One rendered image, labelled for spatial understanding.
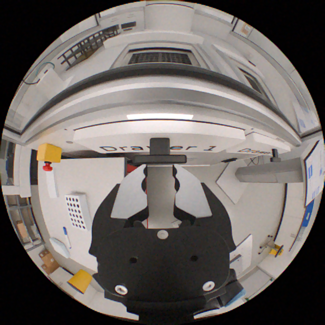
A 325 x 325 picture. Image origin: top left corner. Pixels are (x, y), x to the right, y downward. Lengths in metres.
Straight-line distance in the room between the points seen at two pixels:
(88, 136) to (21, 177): 0.71
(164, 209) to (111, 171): 0.87
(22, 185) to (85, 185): 0.57
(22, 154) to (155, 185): 1.18
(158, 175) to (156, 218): 0.45
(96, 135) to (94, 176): 0.21
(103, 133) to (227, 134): 0.17
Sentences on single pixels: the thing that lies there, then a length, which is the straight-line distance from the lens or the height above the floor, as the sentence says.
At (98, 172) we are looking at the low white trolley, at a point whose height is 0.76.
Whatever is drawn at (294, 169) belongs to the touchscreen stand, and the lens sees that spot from 0.92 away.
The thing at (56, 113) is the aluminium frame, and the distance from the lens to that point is 0.15.
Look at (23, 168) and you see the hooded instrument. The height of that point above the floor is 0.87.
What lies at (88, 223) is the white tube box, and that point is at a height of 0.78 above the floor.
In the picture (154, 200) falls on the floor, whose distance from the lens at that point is 1.08.
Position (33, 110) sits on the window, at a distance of 0.22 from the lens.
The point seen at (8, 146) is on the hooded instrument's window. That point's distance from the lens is 0.82.
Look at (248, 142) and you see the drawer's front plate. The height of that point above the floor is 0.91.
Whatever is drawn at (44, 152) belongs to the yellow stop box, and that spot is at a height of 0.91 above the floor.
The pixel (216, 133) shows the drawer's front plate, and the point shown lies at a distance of 0.15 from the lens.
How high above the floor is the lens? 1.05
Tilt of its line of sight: 83 degrees down
